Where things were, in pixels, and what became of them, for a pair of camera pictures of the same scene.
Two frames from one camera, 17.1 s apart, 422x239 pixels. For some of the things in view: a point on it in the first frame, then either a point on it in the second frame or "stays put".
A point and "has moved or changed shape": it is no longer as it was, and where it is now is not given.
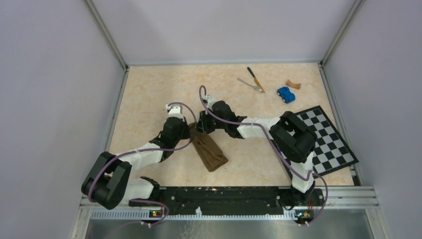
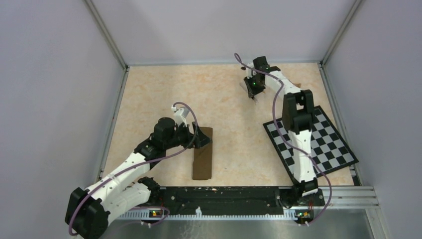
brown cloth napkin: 212,153 has moved or changed shape
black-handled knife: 256,80 has moved or changed shape
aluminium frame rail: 351,196 stays put
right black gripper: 202,125 to 251,91
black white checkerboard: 331,153 stays put
